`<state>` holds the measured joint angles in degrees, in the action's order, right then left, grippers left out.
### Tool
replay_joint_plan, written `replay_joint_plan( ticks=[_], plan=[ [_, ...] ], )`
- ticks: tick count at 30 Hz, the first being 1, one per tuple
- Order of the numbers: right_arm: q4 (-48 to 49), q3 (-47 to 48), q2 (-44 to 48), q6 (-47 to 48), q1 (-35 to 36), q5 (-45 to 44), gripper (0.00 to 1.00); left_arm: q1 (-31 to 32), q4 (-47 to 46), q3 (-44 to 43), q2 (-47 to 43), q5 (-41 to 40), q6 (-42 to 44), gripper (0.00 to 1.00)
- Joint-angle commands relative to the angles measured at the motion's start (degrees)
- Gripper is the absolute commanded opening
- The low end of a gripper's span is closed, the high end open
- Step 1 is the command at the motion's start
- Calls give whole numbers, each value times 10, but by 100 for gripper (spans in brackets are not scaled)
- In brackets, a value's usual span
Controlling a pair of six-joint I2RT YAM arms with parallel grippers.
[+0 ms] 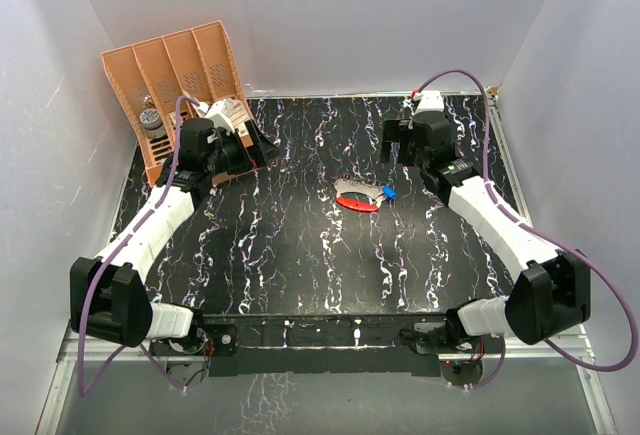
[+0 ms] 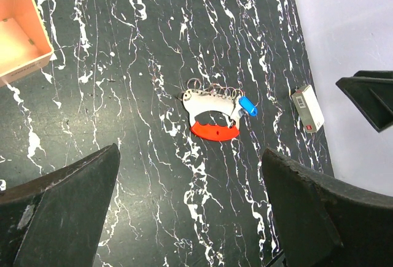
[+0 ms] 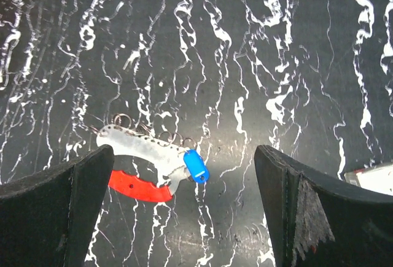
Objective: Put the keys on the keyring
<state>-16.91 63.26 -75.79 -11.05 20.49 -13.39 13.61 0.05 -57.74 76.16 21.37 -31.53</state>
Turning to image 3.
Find small white cardboard box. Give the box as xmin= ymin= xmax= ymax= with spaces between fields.
xmin=344 ymin=163 xmax=393 ymax=196

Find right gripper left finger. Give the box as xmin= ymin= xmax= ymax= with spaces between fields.
xmin=1 ymin=145 xmax=114 ymax=266

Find white and red keyring holder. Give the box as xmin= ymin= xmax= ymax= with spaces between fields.
xmin=89 ymin=114 xmax=196 ymax=203

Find blue key tag with key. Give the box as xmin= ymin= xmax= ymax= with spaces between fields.
xmin=169 ymin=149 xmax=209 ymax=195

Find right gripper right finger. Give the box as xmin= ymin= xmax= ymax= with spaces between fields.
xmin=254 ymin=145 xmax=392 ymax=266

